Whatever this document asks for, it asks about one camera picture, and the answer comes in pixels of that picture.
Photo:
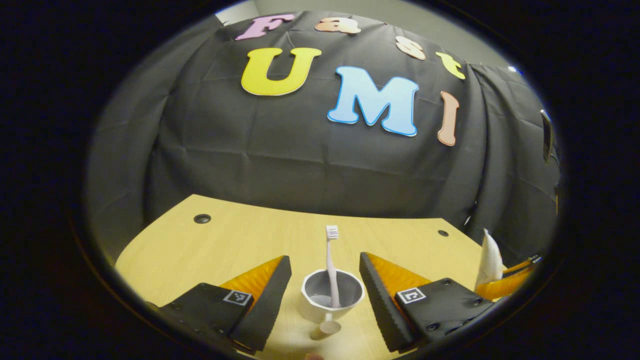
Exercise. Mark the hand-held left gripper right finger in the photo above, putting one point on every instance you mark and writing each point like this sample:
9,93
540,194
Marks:
380,300

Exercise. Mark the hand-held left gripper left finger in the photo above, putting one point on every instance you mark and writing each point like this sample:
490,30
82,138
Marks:
270,300

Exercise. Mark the black backdrop cloth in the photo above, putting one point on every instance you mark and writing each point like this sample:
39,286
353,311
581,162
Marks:
300,165

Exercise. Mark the white toothpaste tube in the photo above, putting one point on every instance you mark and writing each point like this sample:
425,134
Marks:
490,260

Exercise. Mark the pale pink toothbrush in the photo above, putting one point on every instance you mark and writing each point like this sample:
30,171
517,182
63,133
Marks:
331,260

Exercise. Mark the wooden desktop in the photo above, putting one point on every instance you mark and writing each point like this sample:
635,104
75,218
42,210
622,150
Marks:
240,240

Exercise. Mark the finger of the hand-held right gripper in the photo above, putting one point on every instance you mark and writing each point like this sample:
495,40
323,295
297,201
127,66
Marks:
525,265
502,289

